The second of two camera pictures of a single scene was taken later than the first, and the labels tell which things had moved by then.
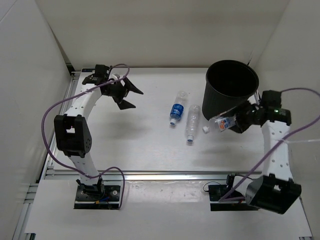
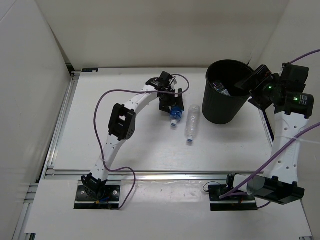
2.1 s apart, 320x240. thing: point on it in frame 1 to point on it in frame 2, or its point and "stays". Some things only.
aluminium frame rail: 50,174 stays
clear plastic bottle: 193,121 stays
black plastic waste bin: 228,84 stays
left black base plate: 110,200 stays
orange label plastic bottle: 226,122 to 220,87
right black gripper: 240,126 to 263,75
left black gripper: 124,90 to 178,101
